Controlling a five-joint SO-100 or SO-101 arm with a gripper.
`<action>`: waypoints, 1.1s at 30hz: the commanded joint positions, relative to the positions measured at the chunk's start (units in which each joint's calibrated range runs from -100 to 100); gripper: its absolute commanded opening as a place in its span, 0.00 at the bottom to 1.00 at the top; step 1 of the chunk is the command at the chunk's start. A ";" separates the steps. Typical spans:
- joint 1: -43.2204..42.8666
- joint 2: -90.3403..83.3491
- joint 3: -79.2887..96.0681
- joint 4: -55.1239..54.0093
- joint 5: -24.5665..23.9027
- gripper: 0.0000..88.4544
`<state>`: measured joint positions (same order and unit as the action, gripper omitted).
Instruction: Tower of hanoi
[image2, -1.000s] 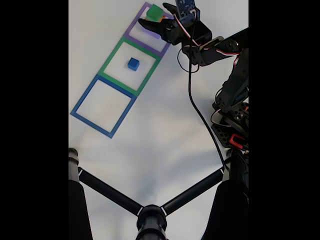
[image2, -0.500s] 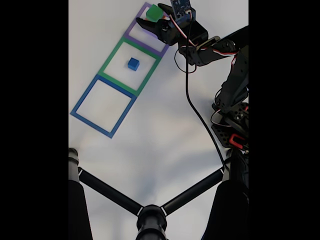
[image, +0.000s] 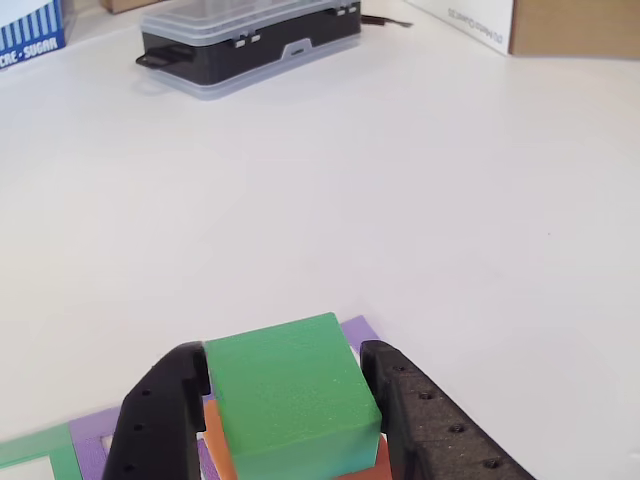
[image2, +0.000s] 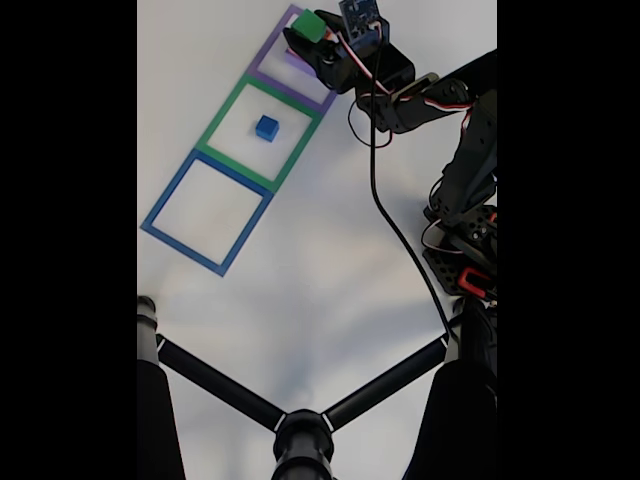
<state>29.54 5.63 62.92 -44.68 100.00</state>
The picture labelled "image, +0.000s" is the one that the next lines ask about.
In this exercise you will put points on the orange square block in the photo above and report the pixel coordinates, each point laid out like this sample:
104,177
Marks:
217,445

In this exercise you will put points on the green cube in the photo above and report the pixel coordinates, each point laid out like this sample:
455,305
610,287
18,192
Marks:
290,385

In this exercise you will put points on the grey flat device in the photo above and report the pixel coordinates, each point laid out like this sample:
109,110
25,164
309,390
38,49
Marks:
250,45

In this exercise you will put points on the blue box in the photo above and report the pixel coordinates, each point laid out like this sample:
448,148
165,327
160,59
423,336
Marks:
30,35

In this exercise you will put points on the thin dark flat tool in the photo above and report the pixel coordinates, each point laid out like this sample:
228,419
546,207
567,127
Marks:
385,21

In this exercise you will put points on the small tan box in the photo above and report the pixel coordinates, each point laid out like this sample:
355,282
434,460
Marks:
125,5

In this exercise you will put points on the brown cardboard box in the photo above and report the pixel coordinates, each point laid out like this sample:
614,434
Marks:
550,25

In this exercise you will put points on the purple square frame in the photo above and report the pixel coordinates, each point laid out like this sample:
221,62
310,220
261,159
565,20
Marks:
90,440

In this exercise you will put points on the green square frame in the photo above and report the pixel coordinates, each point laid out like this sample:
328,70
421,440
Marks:
60,450

